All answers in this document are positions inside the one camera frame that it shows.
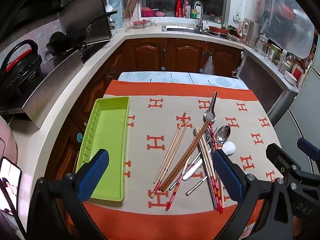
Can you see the steel kitchen sink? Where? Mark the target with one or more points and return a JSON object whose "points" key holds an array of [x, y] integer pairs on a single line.
{"points": [[180, 29]]}

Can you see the low steel splash panel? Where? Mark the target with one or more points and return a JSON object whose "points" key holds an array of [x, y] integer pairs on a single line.
{"points": [[55, 85]]}

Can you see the white bowl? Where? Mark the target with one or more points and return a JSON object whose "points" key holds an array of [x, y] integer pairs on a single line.
{"points": [[290, 77]]}

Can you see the row of condiment jars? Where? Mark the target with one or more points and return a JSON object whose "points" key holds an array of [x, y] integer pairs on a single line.
{"points": [[277, 57]]}

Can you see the red bottle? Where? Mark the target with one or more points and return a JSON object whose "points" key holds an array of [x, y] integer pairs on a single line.
{"points": [[179, 8]]}

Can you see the black red pressure cooker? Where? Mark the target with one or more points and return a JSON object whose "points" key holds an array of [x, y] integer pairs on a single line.
{"points": [[22, 72]]}

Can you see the green bottle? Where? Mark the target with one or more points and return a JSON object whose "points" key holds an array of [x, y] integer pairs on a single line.
{"points": [[194, 13]]}

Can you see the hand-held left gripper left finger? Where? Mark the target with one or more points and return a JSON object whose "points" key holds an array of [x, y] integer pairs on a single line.
{"points": [[93, 172]]}

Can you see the steel kitchen faucet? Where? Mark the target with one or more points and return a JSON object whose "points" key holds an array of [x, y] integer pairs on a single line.
{"points": [[200, 17]]}

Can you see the light chopstick red flower print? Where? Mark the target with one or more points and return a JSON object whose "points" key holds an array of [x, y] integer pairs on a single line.
{"points": [[174, 150], [172, 142]]}

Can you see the glass pitcher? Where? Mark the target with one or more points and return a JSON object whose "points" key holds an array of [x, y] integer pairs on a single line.
{"points": [[262, 43]]}

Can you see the red cooking pan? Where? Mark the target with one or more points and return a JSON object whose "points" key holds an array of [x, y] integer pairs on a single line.
{"points": [[218, 30]]}

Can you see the clear tub of eggs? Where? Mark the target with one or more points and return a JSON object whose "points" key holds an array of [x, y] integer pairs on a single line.
{"points": [[140, 25]]}

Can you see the smartphone with lit screen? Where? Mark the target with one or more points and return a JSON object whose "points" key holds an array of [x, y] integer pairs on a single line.
{"points": [[10, 185]]}

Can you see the black range hood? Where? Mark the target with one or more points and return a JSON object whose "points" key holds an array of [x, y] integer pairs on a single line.
{"points": [[30, 2]]}

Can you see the steel soup spoon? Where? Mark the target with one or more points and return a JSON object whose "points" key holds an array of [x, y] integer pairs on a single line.
{"points": [[209, 116]]}

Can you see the large clear plastic bag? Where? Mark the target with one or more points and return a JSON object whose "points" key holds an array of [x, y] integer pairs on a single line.
{"points": [[295, 30]]}

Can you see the steel electric kettle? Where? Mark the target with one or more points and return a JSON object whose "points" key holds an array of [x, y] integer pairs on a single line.
{"points": [[251, 32]]}

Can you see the red white patterned chopstick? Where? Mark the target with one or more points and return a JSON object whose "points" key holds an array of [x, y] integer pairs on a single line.
{"points": [[174, 192], [212, 137]]}

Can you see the brown wooden chopstick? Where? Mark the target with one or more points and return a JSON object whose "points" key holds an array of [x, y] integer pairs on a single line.
{"points": [[182, 158], [187, 159]]}

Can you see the tall steel splash panel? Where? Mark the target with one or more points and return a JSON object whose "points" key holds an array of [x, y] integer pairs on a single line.
{"points": [[82, 12]]}

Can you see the grey refrigerator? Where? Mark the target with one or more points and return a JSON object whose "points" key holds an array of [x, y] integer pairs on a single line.
{"points": [[300, 120]]}

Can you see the black gas stove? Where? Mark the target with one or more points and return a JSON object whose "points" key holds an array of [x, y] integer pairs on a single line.
{"points": [[95, 50]]}

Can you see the white plastic ladle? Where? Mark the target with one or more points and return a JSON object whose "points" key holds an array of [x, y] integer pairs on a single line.
{"points": [[108, 6]]}

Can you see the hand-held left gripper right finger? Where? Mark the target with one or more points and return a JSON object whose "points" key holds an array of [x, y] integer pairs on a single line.
{"points": [[227, 175]]}

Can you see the pink pump bottle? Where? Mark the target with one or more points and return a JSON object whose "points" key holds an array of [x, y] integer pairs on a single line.
{"points": [[187, 11]]}

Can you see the orange beige printed blanket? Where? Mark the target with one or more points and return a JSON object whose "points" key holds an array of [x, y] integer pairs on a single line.
{"points": [[155, 110]]}

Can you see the small clear plastic bag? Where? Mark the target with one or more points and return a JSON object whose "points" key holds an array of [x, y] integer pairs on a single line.
{"points": [[208, 66]]}

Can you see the small steel spoon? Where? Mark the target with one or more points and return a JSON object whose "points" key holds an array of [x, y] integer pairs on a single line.
{"points": [[208, 136]]}

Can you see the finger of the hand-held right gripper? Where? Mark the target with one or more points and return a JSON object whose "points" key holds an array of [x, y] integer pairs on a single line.
{"points": [[277, 155], [308, 148]]}

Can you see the light chopstick red striped end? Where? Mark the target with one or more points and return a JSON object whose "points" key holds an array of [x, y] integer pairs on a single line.
{"points": [[219, 206], [214, 192]]}

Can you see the white ceramic spoon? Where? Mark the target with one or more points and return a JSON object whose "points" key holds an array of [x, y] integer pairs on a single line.
{"points": [[229, 147]]}

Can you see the pale blue leaf tablecloth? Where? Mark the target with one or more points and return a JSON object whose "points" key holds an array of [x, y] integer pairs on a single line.
{"points": [[175, 77]]}

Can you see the green plastic utensil tray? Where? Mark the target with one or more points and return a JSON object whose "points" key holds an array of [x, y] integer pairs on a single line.
{"points": [[110, 130]]}

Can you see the stainless steel cabinet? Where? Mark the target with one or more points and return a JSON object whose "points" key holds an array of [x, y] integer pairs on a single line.
{"points": [[265, 85]]}

